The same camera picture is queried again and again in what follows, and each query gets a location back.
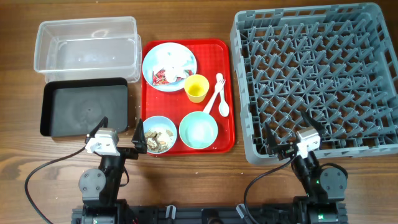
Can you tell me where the clear plastic bin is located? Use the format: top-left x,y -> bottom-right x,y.
34,16 -> 142,83

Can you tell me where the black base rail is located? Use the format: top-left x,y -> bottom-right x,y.
71,203 -> 348,224

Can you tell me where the grey dishwasher rack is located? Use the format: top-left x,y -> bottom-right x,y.
230,2 -> 397,165

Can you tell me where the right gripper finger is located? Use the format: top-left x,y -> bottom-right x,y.
300,110 -> 325,136
265,123 -> 278,154

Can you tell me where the pink plastic fork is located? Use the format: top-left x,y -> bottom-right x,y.
203,79 -> 226,114

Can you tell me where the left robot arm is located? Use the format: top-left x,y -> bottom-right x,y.
72,117 -> 147,224

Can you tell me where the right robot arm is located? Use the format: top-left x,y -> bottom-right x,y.
261,111 -> 348,224

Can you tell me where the light blue plate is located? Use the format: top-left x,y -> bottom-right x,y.
142,42 -> 198,92

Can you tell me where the light blue bowl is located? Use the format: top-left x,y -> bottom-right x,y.
143,116 -> 178,155

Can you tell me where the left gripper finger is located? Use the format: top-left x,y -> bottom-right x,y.
88,116 -> 108,137
131,119 -> 147,154

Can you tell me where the red snack wrapper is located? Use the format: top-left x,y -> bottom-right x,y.
152,69 -> 193,86

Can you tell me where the red serving tray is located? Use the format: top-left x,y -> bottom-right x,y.
141,39 -> 236,157

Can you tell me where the food scraps and rice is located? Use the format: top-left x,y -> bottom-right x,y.
145,128 -> 175,154

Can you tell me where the green bowl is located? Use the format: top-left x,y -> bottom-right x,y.
178,111 -> 218,150

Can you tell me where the yellow plastic cup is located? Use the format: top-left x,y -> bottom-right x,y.
184,74 -> 210,103

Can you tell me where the white plastic spoon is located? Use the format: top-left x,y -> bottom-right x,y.
216,73 -> 229,117

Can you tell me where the white napkin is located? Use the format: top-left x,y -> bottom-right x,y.
162,65 -> 189,83

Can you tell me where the black plastic tray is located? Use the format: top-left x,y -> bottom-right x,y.
40,78 -> 129,137

